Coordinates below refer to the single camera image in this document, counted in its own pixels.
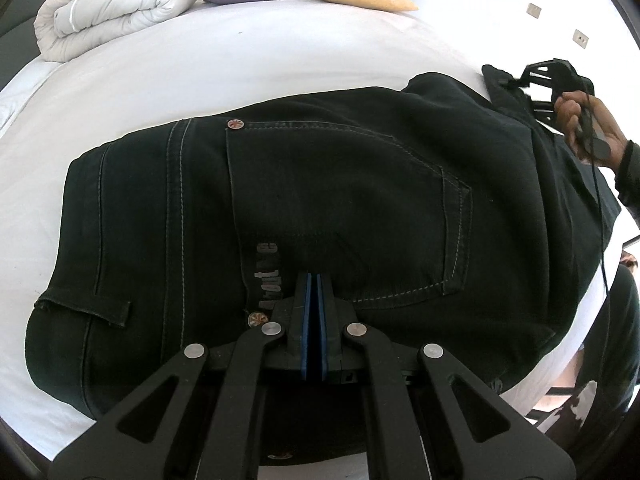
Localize right forearm dark sleeve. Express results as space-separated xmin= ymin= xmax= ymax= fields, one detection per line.
xmin=615 ymin=141 xmax=640 ymax=218

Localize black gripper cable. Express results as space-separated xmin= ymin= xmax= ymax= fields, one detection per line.
xmin=581 ymin=90 xmax=612 ymax=296

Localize dark green headboard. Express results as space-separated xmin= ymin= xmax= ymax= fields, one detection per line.
xmin=0 ymin=0 xmax=46 ymax=88

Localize lower wall switch plate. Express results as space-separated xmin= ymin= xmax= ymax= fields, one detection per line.
xmin=573 ymin=29 xmax=589 ymax=49

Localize wall switch plate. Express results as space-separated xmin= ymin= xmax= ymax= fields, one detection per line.
xmin=573 ymin=29 xmax=589 ymax=49
xmin=527 ymin=3 xmax=541 ymax=18

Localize upper wall switch plate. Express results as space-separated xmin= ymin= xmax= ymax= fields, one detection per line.
xmin=527 ymin=3 xmax=541 ymax=18

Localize black denim pants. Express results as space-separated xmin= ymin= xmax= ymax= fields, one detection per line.
xmin=25 ymin=66 xmax=620 ymax=418

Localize person right hand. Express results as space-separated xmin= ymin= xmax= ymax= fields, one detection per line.
xmin=554 ymin=91 xmax=628 ymax=174

